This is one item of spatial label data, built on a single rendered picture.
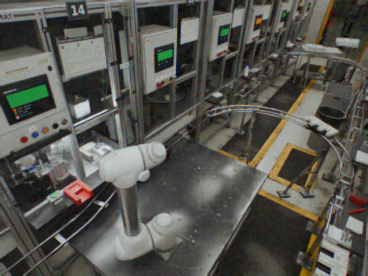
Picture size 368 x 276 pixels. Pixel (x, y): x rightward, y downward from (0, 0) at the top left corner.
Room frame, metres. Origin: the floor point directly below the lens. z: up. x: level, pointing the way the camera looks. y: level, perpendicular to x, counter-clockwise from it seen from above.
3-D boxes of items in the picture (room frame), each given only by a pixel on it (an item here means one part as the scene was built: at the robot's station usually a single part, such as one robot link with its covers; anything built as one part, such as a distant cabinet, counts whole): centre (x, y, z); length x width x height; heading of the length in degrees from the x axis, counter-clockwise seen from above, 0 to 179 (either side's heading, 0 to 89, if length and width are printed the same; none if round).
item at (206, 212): (1.34, 0.04, 0.66); 1.50 x 1.06 x 0.04; 147
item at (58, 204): (0.99, 0.79, 0.97); 0.08 x 0.08 x 0.12; 57
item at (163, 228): (0.91, 0.10, 0.85); 0.18 x 0.16 x 0.22; 120
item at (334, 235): (0.89, -0.99, 0.92); 0.13 x 0.10 x 0.09; 57
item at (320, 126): (2.31, -1.50, 0.84); 0.37 x 0.14 x 0.10; 25
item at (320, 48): (5.76, -3.04, 0.48); 0.88 x 0.56 x 0.96; 75
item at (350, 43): (6.60, -4.08, 0.48); 0.84 x 0.58 x 0.97; 155
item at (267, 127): (5.09, -2.35, 0.01); 5.85 x 0.59 x 0.01; 147
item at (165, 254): (0.94, 0.08, 0.71); 0.22 x 0.18 x 0.06; 147
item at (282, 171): (2.61, -1.63, 0.01); 1.00 x 0.55 x 0.01; 147
